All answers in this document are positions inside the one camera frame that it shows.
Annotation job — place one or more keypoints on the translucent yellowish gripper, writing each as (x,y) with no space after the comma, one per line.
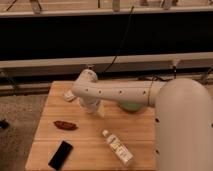
(101,110)

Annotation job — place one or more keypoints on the translucent white cup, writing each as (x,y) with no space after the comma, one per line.
(92,108)

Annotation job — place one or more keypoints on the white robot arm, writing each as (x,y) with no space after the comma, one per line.
(183,116)

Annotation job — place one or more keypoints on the green ceramic bowl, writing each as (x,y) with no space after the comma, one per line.
(130,107)

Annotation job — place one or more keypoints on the wooden cutting board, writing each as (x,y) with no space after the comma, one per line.
(90,150)

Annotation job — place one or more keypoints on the white labelled plastic bottle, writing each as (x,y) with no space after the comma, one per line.
(119,149)

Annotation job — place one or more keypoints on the black smartphone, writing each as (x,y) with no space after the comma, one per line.
(60,155)

